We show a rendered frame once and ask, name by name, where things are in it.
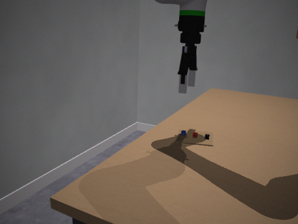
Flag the tan square mat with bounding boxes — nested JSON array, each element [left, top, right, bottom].
[[176, 129, 213, 147]]

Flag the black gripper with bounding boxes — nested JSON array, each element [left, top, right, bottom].
[[178, 33, 201, 93]]

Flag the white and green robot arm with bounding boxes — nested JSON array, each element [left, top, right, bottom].
[[155, 0, 207, 33]]

